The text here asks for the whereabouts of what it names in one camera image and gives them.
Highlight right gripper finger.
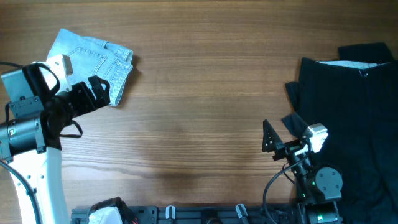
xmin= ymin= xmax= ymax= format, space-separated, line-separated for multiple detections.
xmin=262 ymin=119 xmax=285 ymax=152
xmin=291 ymin=113 xmax=309 ymax=139

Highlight light blue denim shorts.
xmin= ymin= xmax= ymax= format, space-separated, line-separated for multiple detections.
xmin=47 ymin=29 xmax=133 ymax=106

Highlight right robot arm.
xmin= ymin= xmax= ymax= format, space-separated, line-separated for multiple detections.
xmin=262 ymin=113 xmax=343 ymax=223

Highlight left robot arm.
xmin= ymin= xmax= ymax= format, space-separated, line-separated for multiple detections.
xmin=1 ymin=63 xmax=110 ymax=223

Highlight black clothes pile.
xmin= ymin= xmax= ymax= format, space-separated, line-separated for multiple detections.
xmin=285 ymin=42 xmax=397 ymax=223

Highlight right white rail clip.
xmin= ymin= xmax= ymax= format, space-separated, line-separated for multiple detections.
xmin=235 ymin=203 xmax=249 ymax=224

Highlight white rail clip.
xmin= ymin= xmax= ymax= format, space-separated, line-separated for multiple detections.
xmin=165 ymin=205 xmax=176 ymax=220
xmin=235 ymin=203 xmax=249 ymax=224

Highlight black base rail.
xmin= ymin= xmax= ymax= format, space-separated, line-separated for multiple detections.
xmin=70 ymin=203 xmax=343 ymax=224

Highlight left white rail clip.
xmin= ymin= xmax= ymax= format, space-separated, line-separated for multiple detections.
xmin=165 ymin=205 xmax=176 ymax=220

